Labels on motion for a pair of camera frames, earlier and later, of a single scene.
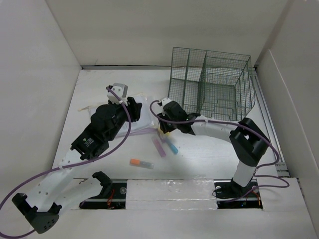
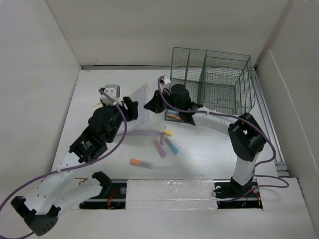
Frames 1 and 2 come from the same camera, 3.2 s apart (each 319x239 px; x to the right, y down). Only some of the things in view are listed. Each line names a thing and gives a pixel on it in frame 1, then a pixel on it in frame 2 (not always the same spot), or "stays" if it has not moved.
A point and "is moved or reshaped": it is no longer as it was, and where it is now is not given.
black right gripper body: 167,127 -> 169,98
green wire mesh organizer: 216,85 stays
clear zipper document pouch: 144,123 is moved or reshaped
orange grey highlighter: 138,162 stays
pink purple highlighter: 159,148 stays
